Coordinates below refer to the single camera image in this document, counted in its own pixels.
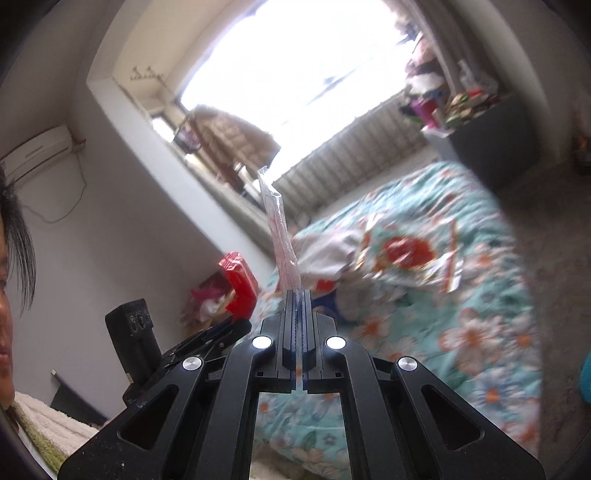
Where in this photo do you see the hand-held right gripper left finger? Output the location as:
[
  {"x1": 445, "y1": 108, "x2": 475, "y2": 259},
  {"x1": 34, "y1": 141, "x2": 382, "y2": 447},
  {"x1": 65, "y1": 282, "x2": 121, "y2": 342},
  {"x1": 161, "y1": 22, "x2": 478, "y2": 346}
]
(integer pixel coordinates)
[{"x1": 58, "y1": 290, "x2": 296, "y2": 480}]

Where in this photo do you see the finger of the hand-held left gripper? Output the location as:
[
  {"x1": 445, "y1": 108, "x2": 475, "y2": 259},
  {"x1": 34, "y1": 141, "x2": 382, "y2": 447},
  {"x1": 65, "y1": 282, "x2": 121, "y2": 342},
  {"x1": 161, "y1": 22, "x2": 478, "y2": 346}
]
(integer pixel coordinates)
[{"x1": 161, "y1": 318, "x2": 253, "y2": 371}]

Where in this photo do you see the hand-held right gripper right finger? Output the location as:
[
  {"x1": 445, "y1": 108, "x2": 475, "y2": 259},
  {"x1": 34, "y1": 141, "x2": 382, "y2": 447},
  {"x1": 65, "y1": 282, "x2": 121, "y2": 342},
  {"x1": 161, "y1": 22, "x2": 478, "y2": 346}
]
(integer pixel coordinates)
[{"x1": 300, "y1": 290, "x2": 546, "y2": 480}]

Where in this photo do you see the clear plastic wrapper strip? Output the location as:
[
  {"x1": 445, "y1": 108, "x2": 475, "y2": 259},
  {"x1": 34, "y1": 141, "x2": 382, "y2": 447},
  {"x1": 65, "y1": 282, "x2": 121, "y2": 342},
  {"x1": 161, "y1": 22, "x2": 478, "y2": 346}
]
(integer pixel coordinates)
[{"x1": 257, "y1": 166, "x2": 303, "y2": 294}]

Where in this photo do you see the black flat object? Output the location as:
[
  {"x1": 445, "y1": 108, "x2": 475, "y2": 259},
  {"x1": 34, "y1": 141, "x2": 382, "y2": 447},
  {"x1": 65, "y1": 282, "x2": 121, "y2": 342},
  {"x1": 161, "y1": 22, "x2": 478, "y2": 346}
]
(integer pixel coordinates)
[{"x1": 50, "y1": 369, "x2": 109, "y2": 425}]

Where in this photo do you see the floral teal blanket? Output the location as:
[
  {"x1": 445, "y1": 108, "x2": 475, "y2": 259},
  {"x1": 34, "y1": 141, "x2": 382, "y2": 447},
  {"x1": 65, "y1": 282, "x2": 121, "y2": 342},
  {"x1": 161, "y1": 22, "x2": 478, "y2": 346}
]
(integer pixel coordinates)
[{"x1": 249, "y1": 161, "x2": 543, "y2": 480}]

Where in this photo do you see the white fleece garment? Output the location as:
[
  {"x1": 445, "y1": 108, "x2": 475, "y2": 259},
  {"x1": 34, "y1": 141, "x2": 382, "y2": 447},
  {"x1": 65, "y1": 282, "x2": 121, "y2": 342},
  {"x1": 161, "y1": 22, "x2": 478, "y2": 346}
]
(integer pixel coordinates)
[{"x1": 9, "y1": 392, "x2": 109, "y2": 476}]

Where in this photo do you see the yellow red snack packet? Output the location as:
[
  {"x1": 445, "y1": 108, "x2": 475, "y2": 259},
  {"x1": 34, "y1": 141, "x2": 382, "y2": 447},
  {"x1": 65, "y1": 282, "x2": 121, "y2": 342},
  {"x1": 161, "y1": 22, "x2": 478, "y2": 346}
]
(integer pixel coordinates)
[{"x1": 355, "y1": 226, "x2": 439, "y2": 282}]

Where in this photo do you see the person's head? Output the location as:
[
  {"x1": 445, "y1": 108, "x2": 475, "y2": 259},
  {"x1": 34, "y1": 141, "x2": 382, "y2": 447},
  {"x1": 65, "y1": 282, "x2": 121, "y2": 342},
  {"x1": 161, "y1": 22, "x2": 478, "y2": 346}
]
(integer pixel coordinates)
[{"x1": 0, "y1": 166, "x2": 38, "y2": 411}]

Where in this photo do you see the white orange-edged packet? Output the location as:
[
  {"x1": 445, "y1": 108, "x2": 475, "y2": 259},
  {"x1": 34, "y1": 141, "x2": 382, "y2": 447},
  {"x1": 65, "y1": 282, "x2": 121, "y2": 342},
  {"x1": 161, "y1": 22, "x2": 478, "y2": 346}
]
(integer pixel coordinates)
[{"x1": 438, "y1": 219, "x2": 465, "y2": 294}]

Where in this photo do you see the window railing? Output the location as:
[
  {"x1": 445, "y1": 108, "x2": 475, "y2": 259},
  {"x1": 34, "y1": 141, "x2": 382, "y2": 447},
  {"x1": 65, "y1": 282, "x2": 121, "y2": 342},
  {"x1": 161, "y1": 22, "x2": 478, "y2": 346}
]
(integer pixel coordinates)
[{"x1": 272, "y1": 90, "x2": 430, "y2": 217}]

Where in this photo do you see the beige padded jacket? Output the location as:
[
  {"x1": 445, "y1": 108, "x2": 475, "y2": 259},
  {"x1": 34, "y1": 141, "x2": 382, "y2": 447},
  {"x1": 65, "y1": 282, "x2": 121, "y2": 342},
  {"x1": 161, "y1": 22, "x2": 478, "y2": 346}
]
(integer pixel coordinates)
[{"x1": 182, "y1": 104, "x2": 282, "y2": 185}]

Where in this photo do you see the white air conditioner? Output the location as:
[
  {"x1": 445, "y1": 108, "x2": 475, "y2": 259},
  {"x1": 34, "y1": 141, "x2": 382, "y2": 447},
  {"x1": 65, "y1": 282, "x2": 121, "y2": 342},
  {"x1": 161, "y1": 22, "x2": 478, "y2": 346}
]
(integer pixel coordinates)
[{"x1": 0, "y1": 124, "x2": 75, "y2": 178}]

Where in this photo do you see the grey cabinet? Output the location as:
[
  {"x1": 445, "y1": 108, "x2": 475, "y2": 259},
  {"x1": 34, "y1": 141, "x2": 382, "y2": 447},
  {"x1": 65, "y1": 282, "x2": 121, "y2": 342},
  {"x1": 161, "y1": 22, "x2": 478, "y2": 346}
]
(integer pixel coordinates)
[{"x1": 422, "y1": 92, "x2": 546, "y2": 190}]

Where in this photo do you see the pile of cabinet clutter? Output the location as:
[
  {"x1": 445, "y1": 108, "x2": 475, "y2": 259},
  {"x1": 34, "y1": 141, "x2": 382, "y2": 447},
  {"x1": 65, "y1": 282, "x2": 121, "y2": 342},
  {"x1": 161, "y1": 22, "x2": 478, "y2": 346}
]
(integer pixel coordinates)
[{"x1": 399, "y1": 32, "x2": 504, "y2": 130}]

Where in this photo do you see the air conditioner cable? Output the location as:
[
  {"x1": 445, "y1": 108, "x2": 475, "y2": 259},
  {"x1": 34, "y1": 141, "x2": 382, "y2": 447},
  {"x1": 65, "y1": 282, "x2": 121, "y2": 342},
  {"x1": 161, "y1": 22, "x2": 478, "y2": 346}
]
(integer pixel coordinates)
[{"x1": 18, "y1": 138, "x2": 88, "y2": 224}]

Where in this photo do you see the wall hook rack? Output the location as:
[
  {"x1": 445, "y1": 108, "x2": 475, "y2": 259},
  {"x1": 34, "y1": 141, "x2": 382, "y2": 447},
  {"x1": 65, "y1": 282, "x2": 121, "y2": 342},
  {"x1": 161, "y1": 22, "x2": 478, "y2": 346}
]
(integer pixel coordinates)
[{"x1": 129, "y1": 66, "x2": 167, "y2": 86}]

